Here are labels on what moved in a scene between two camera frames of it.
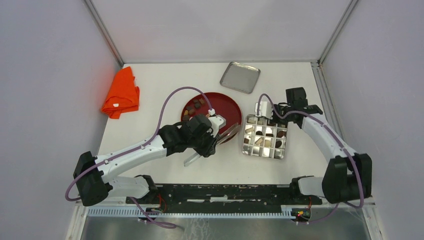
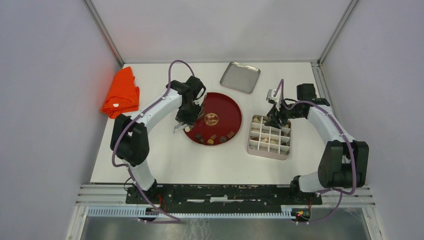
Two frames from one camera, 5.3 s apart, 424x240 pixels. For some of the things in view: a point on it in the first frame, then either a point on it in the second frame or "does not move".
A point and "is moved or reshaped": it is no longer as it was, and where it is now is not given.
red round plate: [222, 104] does not move
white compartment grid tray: [261, 139] is moved or reshaped
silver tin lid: [240, 77] does not move
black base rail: [226, 195] does not move
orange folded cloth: [122, 95] does not move
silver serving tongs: [220, 138] is moved or reshaped
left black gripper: [210, 149] -> [191, 119]
